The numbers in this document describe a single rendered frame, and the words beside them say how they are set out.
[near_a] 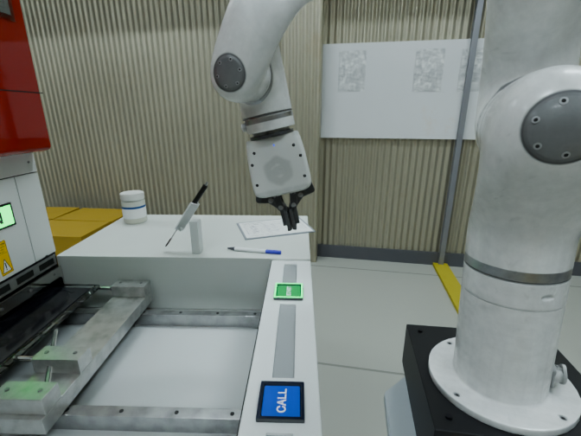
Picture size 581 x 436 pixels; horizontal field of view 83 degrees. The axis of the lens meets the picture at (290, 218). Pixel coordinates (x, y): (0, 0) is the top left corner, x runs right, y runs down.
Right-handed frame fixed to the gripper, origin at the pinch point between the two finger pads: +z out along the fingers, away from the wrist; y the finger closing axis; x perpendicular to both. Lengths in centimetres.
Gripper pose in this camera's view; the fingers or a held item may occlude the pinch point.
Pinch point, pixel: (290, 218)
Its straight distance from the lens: 60.5
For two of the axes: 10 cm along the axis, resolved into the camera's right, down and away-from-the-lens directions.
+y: 9.8, -1.9, -0.9
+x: 0.3, -3.0, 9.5
